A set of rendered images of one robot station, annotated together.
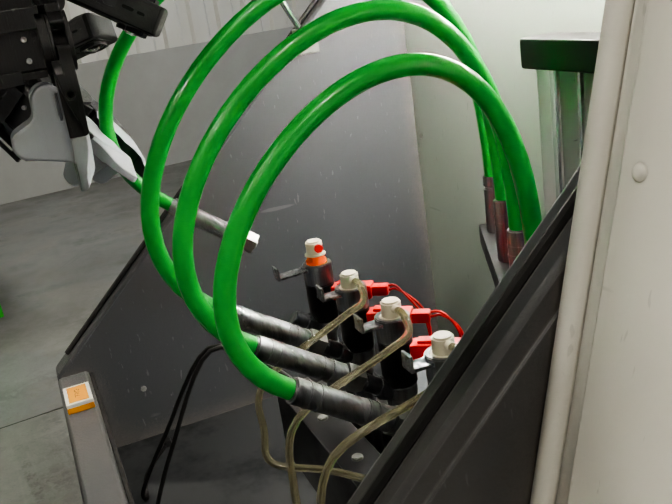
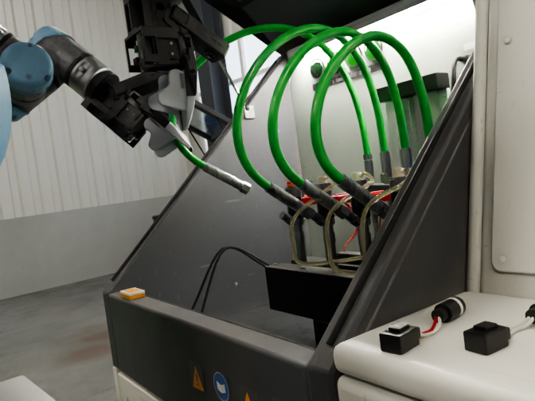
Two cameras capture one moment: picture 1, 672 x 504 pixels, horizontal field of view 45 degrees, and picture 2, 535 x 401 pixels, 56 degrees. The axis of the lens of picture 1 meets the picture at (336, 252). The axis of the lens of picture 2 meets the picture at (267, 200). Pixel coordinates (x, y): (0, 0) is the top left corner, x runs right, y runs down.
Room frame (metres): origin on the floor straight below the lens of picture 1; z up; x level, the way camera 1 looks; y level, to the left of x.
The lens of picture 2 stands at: (-0.14, 0.30, 1.15)
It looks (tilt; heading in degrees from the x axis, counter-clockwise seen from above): 3 degrees down; 345
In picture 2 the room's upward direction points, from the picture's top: 7 degrees counter-clockwise
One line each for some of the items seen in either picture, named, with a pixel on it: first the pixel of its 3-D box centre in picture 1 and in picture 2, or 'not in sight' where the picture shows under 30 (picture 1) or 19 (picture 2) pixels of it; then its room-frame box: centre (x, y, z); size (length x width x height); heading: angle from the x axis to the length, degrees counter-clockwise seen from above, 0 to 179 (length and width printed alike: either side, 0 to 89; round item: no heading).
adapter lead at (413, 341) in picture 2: not in sight; (426, 321); (0.28, 0.05, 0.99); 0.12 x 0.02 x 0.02; 117
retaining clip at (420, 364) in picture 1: (425, 354); (391, 177); (0.50, -0.05, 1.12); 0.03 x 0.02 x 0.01; 110
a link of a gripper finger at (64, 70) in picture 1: (64, 82); (185, 68); (0.66, 0.19, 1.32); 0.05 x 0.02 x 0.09; 20
